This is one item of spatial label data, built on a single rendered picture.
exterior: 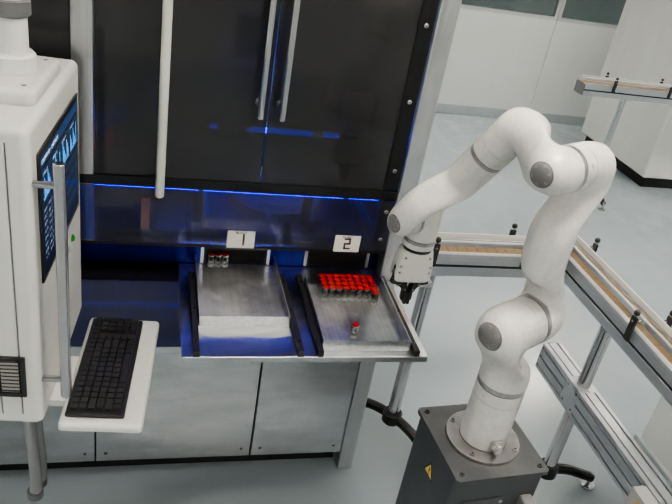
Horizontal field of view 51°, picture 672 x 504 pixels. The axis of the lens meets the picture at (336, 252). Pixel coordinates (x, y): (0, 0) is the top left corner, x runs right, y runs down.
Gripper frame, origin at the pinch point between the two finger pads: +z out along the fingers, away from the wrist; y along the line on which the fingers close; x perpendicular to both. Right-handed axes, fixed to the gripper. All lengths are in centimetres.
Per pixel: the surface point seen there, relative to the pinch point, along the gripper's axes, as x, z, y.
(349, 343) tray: -1.7, 17.8, 12.4
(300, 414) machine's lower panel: -39, 79, 12
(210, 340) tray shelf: -6, 20, 51
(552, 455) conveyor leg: -22, 88, -87
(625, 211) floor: -291, 108, -298
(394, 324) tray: -14.3, 20.2, -5.2
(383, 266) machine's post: -38.9, 14.5, -7.2
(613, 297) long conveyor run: -25, 15, -87
